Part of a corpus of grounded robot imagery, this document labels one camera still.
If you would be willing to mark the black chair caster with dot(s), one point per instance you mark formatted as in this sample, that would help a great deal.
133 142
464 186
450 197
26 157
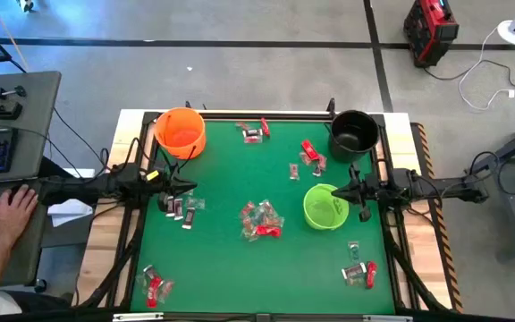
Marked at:
26 4

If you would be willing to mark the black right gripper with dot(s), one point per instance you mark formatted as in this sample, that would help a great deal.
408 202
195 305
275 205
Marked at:
367 188

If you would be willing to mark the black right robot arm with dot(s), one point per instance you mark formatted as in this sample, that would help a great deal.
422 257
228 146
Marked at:
441 185

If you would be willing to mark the green table mat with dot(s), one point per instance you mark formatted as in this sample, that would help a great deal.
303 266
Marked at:
222 268

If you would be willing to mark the orange plastic halloween bucket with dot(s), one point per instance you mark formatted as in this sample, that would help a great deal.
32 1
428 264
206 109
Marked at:
181 134

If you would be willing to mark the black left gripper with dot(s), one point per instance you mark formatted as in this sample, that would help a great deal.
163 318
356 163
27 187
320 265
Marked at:
163 183

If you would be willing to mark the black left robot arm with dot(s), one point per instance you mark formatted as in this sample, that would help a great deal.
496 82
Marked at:
83 190

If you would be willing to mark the red chocolate bar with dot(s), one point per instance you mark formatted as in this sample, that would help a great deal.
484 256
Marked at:
154 288
268 231
371 274
309 149
265 127

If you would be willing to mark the silver metal bracket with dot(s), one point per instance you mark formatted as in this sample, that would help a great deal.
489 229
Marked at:
137 317
387 319

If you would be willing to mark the white paper sheet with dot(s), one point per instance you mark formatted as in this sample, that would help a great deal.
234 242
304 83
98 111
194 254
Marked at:
67 212

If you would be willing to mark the person's hand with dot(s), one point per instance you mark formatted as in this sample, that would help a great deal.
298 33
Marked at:
11 219

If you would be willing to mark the black plastic halloween bucket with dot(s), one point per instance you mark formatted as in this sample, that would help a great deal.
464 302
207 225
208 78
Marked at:
353 132

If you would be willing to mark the grey desk panel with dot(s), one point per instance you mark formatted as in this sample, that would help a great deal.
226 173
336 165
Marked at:
38 112
25 259

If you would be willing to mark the lime green plastic bucket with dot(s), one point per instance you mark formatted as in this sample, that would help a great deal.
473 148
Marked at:
324 208

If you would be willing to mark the red black power station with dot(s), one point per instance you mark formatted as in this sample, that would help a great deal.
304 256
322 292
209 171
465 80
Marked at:
432 31

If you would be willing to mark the light wooden table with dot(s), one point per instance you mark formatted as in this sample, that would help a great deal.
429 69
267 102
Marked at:
101 241

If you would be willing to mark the black yellow hazard strip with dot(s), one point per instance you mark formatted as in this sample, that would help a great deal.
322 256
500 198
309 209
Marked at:
445 250

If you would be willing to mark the black desk caster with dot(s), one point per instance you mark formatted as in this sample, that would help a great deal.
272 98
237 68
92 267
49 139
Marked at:
39 286

